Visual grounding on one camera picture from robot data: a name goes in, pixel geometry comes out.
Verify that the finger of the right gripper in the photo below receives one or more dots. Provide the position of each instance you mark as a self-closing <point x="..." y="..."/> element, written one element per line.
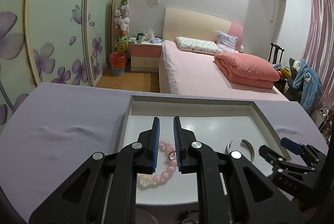
<point x="291" y="146"/>
<point x="277" y="162"/>

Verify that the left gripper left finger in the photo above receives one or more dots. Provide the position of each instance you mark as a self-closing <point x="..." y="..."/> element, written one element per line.
<point x="103" y="189"/>

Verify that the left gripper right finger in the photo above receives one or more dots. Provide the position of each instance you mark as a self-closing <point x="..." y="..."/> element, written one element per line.
<point x="230" y="189"/>

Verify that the wide silver cuff bangle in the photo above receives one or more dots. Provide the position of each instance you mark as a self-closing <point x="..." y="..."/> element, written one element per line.
<point x="244" y="147"/>

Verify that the grey cardboard tray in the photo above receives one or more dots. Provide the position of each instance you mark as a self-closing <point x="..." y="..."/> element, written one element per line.
<point x="214" y="122"/>

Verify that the blue hanging clothes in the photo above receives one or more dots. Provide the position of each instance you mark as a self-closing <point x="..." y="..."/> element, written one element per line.
<point x="311" y="85"/>

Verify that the lavender table cloth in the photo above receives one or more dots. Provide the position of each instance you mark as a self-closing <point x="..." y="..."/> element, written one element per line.
<point x="57" y="127"/>

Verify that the salmon folded duvet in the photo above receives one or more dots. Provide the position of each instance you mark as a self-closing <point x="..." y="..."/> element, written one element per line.
<point x="246" y="69"/>

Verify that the black wooden chair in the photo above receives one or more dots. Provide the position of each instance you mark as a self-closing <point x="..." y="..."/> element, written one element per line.
<point x="275" y="54"/>

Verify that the pink curtain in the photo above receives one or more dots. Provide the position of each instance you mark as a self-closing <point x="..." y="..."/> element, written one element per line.
<point x="318" y="51"/>

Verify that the small lilac pillow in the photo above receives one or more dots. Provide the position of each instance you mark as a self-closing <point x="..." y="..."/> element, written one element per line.
<point x="226" y="43"/>

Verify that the bed with pink sheet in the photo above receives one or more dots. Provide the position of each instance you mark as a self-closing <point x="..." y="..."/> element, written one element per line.
<point x="196" y="74"/>

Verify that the red waste basket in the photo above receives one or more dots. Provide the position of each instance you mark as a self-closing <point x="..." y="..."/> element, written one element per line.
<point x="118" y="62"/>

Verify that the pink white nightstand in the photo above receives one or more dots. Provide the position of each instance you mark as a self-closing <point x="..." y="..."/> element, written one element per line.
<point x="145" y="56"/>

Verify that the white floral pillow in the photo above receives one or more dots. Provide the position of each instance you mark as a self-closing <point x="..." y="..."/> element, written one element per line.
<point x="197" y="46"/>

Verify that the plush toy tube stack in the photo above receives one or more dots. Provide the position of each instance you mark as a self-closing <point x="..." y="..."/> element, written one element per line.
<point x="121" y="26"/>

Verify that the sliding wardrobe with flowers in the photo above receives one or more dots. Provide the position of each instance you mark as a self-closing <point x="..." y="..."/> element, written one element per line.
<point x="56" y="41"/>

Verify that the wall power outlet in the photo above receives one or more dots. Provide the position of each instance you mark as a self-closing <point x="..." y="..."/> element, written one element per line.
<point x="154" y="1"/>

